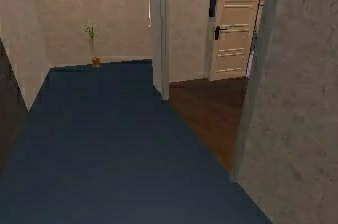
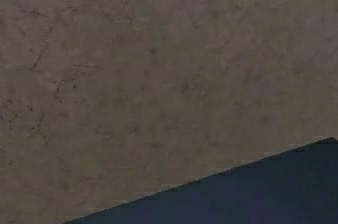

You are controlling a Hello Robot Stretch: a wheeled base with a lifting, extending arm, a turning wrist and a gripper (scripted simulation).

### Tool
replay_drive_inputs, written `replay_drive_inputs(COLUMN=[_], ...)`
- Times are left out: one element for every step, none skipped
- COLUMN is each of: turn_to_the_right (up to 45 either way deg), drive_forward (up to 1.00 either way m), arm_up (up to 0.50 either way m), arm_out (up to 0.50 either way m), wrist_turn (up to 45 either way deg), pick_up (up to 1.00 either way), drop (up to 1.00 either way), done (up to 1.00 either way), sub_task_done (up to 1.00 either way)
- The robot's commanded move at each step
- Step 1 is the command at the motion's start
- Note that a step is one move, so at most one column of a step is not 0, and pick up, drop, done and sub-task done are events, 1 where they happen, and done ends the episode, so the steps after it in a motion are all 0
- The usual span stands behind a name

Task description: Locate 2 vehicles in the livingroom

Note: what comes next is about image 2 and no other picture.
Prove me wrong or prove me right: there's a dark blue table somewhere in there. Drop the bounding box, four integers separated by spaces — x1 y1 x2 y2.
61 136 338 224

